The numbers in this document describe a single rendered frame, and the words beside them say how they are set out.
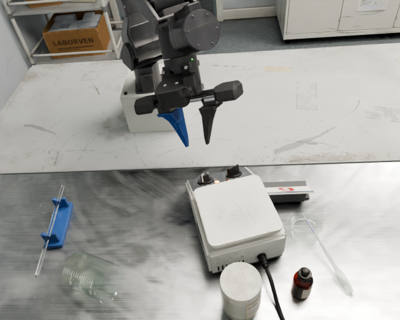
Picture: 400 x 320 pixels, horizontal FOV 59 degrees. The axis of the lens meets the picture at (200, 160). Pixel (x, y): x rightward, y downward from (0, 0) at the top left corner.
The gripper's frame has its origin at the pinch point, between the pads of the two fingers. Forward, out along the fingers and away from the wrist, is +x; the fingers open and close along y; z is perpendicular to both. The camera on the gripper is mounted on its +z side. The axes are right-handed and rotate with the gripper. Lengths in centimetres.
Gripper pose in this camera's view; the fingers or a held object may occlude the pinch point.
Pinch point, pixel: (193, 126)
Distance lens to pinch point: 63.8
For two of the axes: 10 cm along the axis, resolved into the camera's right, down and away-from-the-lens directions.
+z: -2.8, 3.2, -9.1
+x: 1.9, 9.4, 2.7
